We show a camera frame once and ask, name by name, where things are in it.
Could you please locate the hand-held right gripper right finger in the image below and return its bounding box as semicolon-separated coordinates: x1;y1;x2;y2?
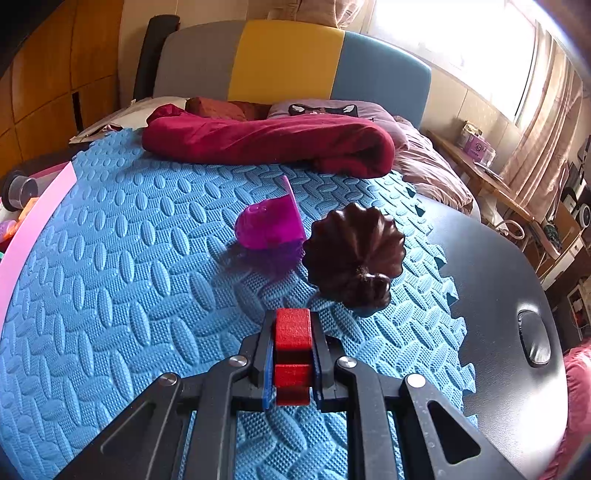
308;310;527;480

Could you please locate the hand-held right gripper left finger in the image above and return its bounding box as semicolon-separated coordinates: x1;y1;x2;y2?
55;309;278;480

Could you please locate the red cylindrical tool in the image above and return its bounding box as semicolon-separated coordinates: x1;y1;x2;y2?
273;308;313;407

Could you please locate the pink box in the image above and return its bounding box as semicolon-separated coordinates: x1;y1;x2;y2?
0;161;77;324

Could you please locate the dark brown ribbed pumpkin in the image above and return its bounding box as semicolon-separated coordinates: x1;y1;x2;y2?
302;202;407;311

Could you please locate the magenta translucent cup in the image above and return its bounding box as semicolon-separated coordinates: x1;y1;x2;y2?
235;174;308;252

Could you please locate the blue foam mat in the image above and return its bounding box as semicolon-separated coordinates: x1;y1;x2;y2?
0;128;478;480

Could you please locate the pink duvet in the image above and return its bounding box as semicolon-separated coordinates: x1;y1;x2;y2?
392;115;474;215

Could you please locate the maroon blanket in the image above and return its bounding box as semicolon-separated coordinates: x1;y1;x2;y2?
142;104;397;178

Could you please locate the wooden desk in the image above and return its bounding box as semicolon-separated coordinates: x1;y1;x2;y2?
427;130;573;261

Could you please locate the purple cat-face pillow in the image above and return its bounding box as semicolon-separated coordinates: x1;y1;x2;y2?
268;99;407;139

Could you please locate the red cushion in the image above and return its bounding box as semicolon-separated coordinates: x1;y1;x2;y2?
540;344;591;480

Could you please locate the brown pillow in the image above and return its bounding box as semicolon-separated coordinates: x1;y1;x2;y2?
185;97;271;121

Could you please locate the purple storage box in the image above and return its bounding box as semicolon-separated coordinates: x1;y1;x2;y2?
459;121;496;168

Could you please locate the orange plastic toy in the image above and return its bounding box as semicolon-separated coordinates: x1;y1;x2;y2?
18;198;42;223

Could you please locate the grey yellow blue headboard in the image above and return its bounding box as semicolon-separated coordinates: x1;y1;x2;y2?
152;19;432;130

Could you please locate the clear plastic cup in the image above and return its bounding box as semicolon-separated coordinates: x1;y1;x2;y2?
2;172;39;209

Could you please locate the pink curtain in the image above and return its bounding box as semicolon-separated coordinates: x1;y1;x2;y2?
503;37;585;208

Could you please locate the wooden wardrobe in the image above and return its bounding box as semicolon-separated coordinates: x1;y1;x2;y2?
0;0;125;185

